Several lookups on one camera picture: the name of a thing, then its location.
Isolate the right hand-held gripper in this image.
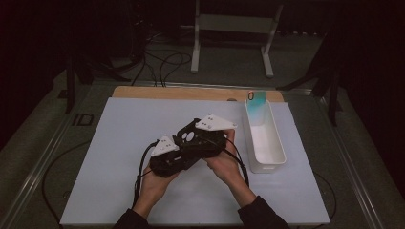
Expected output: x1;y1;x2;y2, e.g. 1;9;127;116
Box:
190;114;238;159

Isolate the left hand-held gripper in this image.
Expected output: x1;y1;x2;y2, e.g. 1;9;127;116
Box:
149;135;192;178

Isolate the white plastic bin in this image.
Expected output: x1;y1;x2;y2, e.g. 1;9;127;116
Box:
243;98;287;175

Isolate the person's left hand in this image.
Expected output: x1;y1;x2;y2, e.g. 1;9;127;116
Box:
137;165;180;211

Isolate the person's right hand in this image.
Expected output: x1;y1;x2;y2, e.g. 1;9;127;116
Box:
203;128;246;192

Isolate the white table mat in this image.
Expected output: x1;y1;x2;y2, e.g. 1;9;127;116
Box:
59;96;331;227

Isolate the white metal stand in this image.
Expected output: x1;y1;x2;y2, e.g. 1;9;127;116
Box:
180;0;285;79

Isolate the black tripod stand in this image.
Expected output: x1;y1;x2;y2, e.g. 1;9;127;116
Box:
276;25;343;128
65;56;132;115

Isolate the left hand-held gripper cable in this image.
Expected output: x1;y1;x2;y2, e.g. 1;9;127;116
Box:
132;139;160;209

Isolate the hand-held gripper cable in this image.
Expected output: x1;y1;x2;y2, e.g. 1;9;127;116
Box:
223;136;250;189
132;139;160;209

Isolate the right hand-held gripper cable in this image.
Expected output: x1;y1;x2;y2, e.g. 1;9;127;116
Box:
223;136;250;189

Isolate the bundle of black floor cables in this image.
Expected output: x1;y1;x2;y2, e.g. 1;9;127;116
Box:
130;31;193;88

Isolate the black floor bracket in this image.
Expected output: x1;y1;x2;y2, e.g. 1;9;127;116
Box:
71;113;95;127

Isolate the black floor cable loop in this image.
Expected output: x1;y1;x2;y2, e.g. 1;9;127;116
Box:
41;139;92;223
313;171;337;220

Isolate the aluminium frame rail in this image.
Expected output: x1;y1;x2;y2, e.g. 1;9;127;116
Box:
0;82;94;229
318;94;386;229

